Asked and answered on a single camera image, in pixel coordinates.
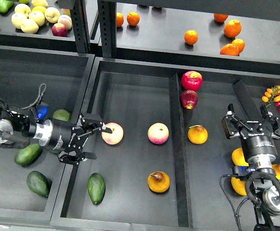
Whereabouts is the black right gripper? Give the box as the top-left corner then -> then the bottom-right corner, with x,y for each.
221,103 -> 280,166

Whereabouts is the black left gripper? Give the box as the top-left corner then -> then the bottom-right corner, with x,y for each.
48,113 -> 112,165

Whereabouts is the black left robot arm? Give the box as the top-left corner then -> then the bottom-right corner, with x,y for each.
0,83 -> 112,165

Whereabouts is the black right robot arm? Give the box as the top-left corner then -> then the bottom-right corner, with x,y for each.
222,104 -> 280,231

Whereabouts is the green avocado top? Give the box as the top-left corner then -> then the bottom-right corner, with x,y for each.
52,109 -> 71,122

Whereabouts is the yellow pear under gripper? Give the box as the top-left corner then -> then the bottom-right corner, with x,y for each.
231,148 -> 249,167

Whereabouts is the yellow pear upper right compartment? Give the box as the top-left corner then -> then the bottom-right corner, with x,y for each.
187,125 -> 208,144

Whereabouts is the green avocado long left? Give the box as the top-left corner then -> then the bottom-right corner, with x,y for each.
14,143 -> 42,166

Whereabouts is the dark green avocado bottom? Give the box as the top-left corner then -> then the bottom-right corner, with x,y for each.
26,171 -> 51,197

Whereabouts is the pale yellow pear front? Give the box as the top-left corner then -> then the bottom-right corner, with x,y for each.
20,19 -> 39,34

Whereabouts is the pale yellow pear middle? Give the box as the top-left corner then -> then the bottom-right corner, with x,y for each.
28,11 -> 45,27

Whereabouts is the pink apple left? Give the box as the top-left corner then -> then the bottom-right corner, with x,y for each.
101,122 -> 124,145

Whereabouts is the pink apple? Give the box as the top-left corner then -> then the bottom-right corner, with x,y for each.
101,122 -> 124,145
147,123 -> 169,145

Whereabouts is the cherry tomato bunch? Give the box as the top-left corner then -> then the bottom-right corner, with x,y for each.
261,85 -> 280,112

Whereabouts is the dark red apple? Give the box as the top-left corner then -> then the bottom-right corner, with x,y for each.
180,90 -> 198,110

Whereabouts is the pink apple right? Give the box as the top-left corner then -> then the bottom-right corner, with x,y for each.
147,123 -> 169,145

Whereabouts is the bright red apple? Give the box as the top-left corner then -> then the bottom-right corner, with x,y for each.
181,71 -> 203,91

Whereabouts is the orange front right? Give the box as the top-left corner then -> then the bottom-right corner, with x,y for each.
220,43 -> 240,56

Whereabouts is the orange right small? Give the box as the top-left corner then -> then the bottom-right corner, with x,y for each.
231,38 -> 245,53

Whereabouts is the black tray divider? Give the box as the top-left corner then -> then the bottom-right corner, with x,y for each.
169,74 -> 192,228

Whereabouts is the black middle tray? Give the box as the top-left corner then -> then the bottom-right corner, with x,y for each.
51,58 -> 280,231

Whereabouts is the black tray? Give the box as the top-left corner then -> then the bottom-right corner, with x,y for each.
0,46 -> 94,226
51,58 -> 280,231

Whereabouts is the black left tray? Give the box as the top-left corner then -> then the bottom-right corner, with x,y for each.
0,46 -> 94,226

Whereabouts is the large orange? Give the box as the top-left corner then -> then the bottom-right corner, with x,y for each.
224,19 -> 242,38

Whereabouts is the orange middle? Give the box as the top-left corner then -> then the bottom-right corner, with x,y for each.
184,30 -> 199,45

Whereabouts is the orange top right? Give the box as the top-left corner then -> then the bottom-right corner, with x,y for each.
213,13 -> 228,23

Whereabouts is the red apple on shelf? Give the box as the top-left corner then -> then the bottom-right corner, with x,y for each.
52,23 -> 68,37

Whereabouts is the peach on shelf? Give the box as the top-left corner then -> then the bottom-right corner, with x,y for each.
57,14 -> 72,30

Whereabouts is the orange far left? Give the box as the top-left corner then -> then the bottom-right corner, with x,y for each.
116,12 -> 124,27

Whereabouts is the black shelf post right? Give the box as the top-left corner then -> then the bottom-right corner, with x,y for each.
97,0 -> 117,58

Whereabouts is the black shelf post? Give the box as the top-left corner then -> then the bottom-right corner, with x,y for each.
57,0 -> 91,54
97,0 -> 117,58

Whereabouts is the black shelf post left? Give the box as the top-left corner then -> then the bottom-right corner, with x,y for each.
57,0 -> 91,54

